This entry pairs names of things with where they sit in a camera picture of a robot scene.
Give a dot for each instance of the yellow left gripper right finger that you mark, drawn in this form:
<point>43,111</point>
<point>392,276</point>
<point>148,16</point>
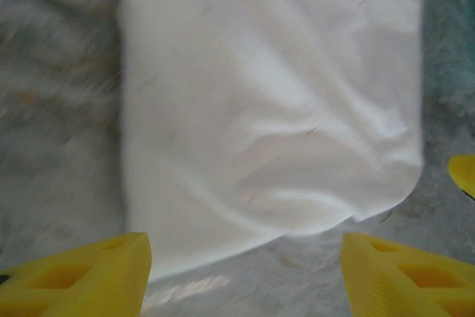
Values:
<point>408,287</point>

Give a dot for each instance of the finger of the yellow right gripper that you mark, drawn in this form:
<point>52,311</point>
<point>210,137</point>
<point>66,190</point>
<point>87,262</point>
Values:
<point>464,172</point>

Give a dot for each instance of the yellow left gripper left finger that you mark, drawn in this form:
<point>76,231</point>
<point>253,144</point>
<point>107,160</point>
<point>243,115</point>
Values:
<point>74,287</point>

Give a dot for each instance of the white t-shirt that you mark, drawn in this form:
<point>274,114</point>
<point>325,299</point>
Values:
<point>259,90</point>

